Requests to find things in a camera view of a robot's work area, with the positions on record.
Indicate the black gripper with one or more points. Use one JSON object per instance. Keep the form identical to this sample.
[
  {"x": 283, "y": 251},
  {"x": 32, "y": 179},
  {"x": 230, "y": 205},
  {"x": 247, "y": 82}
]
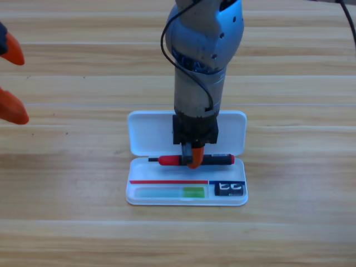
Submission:
[
  {"x": 194, "y": 130},
  {"x": 3, "y": 39}
]

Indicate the red and black marker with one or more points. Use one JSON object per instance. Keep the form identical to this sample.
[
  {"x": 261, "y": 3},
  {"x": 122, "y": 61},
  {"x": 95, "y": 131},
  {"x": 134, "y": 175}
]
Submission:
[{"x": 171, "y": 160}]

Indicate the white Unitree pencil case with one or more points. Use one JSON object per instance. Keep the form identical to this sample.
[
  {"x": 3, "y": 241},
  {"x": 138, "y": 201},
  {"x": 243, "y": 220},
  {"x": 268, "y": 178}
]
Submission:
[{"x": 155, "y": 172}]

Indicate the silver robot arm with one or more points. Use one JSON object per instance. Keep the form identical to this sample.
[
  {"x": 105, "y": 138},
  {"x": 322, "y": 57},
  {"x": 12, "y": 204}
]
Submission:
[{"x": 200, "y": 41}]

